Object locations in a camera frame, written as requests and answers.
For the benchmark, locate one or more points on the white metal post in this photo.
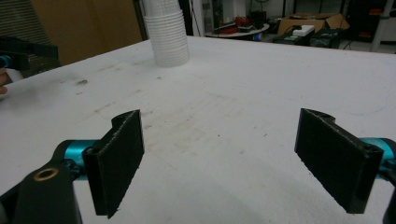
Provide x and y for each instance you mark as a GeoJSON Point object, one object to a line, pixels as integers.
{"type": "Point", "coordinates": [381, 25]}

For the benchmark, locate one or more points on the round white table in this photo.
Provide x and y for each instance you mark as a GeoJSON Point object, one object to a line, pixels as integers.
{"type": "Point", "coordinates": [246, 32]}

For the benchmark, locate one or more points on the grey slatted panel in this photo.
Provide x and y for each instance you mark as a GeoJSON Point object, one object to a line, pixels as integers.
{"type": "Point", "coordinates": [18, 18]}

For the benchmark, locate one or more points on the black equipment case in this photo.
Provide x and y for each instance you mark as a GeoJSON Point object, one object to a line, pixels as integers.
{"type": "Point", "coordinates": [323, 39]}

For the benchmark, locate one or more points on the brown wooden board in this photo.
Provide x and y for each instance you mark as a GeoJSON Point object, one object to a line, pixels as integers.
{"type": "Point", "coordinates": [93, 28]}

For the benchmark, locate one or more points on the small white box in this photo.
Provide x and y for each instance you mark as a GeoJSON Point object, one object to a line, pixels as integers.
{"type": "Point", "coordinates": [303, 30]}

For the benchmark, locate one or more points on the red tool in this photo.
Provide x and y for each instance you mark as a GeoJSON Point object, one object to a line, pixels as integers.
{"type": "Point", "coordinates": [241, 21]}

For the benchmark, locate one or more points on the stack of white cups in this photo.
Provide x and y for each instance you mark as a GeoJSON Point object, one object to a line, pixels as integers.
{"type": "Point", "coordinates": [169, 37]}

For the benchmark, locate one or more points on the open cardboard box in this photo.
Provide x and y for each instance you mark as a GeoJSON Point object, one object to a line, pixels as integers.
{"type": "Point", "coordinates": [311, 20]}

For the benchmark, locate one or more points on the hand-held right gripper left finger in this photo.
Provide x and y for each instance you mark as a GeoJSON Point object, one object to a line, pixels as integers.
{"type": "Point", "coordinates": [115, 168]}

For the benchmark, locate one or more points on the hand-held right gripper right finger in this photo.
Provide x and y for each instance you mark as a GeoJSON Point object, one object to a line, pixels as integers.
{"type": "Point", "coordinates": [339, 165]}

